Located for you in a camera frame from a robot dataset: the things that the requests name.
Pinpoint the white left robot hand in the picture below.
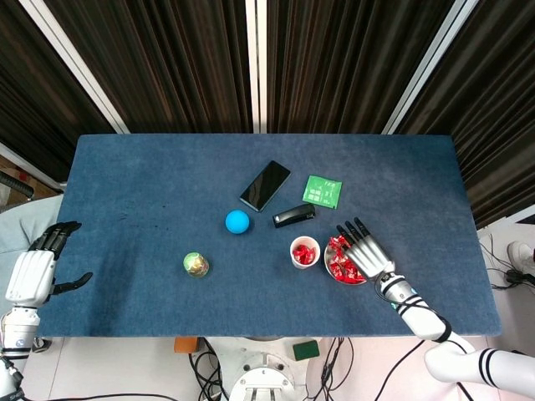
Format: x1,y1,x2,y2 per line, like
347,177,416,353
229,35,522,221
4,221,94,308

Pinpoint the black power adapter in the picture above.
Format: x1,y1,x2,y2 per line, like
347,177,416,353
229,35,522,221
505,269,535,288

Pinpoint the white frame post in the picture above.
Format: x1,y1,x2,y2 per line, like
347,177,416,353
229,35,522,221
245,0,268,135
18,0,131,135
382,0,480,135

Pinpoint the black ribbed tube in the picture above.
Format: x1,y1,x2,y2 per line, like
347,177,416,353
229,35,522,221
0,170,35,201

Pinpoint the black cable bundle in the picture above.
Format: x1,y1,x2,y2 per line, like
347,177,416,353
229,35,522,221
304,336,357,401
187,338,230,401

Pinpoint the green round can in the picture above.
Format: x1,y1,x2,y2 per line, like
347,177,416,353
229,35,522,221
182,251,210,279

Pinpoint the white shoe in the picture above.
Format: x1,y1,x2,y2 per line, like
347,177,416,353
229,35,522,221
507,241,535,272

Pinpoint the blue felt table cloth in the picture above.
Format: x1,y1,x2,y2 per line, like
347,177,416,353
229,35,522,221
35,133,502,338

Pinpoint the black smartphone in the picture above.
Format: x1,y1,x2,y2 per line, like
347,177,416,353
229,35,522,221
239,160,292,213

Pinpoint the white paper cup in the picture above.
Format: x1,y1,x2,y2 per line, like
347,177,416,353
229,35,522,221
289,235,323,270

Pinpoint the green sachet packet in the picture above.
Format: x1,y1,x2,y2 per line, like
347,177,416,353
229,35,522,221
301,174,344,209

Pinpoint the bowl of red candies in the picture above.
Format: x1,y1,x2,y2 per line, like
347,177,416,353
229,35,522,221
324,235,369,287

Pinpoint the person's blue jeans leg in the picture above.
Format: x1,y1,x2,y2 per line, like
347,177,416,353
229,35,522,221
0,195,64,262

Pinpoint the dark brown curtain panel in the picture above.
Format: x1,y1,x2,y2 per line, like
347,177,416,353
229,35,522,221
0,0,118,180
266,0,456,135
395,0,535,229
41,0,254,135

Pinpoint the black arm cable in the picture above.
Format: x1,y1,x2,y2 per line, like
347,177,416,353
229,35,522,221
374,338,427,401

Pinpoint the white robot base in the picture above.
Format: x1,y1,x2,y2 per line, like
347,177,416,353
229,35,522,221
206,336,321,401

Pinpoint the black stapler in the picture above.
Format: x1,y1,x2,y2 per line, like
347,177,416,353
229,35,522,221
272,203,317,229

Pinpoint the blue ball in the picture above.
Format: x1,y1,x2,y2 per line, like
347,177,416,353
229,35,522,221
225,209,252,235

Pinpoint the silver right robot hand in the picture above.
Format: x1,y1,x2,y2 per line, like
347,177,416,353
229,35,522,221
336,216,396,282

